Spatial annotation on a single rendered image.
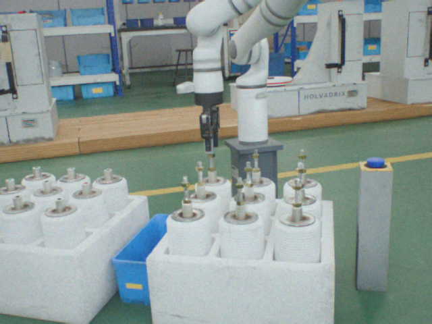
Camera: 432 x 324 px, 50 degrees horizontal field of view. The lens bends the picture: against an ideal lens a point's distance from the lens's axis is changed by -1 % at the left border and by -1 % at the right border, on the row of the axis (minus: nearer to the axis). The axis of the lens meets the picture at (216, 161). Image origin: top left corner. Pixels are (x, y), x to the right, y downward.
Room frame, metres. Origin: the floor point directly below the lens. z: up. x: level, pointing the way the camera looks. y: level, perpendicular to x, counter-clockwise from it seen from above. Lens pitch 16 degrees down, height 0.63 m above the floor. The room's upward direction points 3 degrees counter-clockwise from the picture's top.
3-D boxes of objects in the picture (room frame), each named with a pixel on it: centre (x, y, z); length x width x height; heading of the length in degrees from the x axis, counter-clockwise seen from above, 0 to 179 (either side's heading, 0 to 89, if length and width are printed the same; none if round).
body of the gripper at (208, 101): (1.18, 0.01, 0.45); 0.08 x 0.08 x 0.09
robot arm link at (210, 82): (1.18, 0.03, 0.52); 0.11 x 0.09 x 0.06; 78
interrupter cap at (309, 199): (1.01, -0.19, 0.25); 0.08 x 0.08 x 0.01
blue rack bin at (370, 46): (6.38, -2.05, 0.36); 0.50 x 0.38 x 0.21; 13
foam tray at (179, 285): (1.03, -0.07, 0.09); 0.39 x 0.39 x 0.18; 76
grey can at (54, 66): (5.32, 1.77, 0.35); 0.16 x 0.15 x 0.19; 105
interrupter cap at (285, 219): (0.89, -0.16, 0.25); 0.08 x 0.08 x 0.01
